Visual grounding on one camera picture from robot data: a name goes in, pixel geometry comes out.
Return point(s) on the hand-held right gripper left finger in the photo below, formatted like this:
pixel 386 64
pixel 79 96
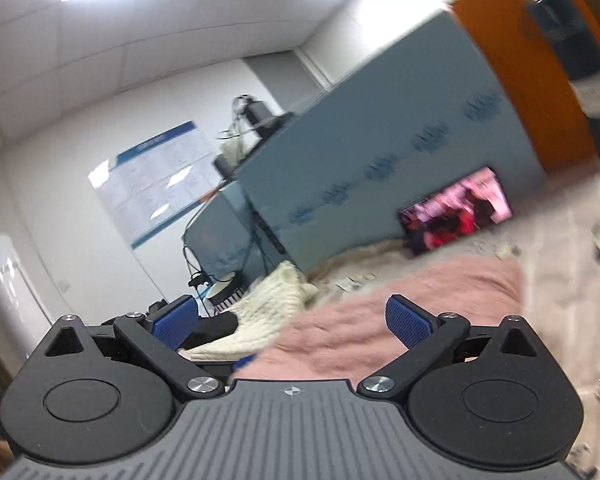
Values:
pixel 172 322

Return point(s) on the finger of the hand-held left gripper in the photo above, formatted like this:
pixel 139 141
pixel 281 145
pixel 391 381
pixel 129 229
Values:
pixel 219 327

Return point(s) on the small black box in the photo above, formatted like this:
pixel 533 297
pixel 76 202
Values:
pixel 224 166

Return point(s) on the white standing air conditioner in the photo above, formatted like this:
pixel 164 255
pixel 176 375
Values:
pixel 7 290

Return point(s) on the smartphone with lit screen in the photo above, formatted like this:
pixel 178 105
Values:
pixel 455 210

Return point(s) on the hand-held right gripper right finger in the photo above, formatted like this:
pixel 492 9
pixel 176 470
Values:
pixel 410 321

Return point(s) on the white charger block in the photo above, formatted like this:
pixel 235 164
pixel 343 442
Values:
pixel 229 146

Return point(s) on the pink fuzzy sweater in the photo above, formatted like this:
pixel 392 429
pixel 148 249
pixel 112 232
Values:
pixel 370 310

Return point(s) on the cream knitted sweater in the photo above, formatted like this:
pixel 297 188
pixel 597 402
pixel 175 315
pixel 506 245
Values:
pixel 265 305

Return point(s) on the blue framed wall poster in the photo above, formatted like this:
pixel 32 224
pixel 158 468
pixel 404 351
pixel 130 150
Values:
pixel 150 180

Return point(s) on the black power adapter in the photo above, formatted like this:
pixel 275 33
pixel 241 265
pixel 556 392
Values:
pixel 255 112

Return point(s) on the dark thermos bottle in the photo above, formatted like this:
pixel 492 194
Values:
pixel 570 45

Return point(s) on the striped ceramic bowl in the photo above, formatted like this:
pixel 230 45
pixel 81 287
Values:
pixel 225 296

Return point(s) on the orange cabinet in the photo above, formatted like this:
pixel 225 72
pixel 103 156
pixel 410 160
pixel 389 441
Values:
pixel 510 60

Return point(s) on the long blue cardboard box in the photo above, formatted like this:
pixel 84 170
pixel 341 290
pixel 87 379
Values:
pixel 380 135

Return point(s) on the blue cardboard box with label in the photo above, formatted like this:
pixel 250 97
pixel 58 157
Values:
pixel 220 230

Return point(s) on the beige patterned blanket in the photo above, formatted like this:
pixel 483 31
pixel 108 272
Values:
pixel 560 240

